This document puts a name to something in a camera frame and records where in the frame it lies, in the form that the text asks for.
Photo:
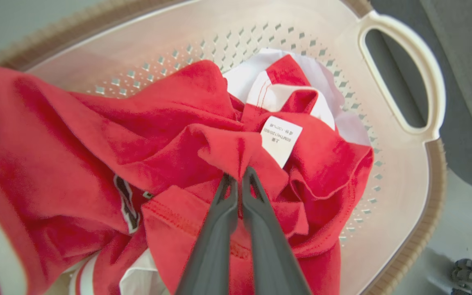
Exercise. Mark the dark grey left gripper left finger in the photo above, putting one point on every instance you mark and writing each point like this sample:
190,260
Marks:
213,246

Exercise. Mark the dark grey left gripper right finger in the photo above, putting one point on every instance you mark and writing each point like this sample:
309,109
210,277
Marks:
266,250

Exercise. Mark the red and white garment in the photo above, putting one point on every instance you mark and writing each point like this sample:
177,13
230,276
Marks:
96,143

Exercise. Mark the white perforated laundry basket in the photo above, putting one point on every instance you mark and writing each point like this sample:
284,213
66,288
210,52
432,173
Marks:
404,205

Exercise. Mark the white cloth garment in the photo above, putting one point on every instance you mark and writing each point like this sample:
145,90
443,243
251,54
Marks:
240,76

